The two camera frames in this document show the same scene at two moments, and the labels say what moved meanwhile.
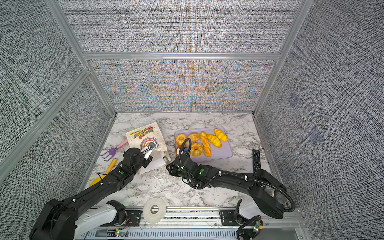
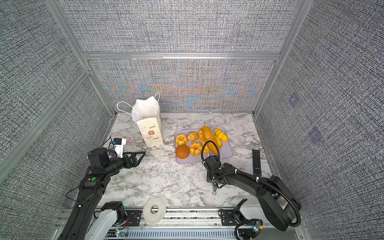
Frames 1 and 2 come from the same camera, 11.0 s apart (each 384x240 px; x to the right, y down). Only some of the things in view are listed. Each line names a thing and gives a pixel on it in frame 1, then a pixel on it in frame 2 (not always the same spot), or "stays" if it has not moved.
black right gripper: (172, 166) to (208, 178)
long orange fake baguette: (206, 144) stays
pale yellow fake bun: (194, 137) stays
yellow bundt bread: (196, 149) stays
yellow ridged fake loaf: (221, 135) stays
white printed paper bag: (140, 138) to (146, 111)
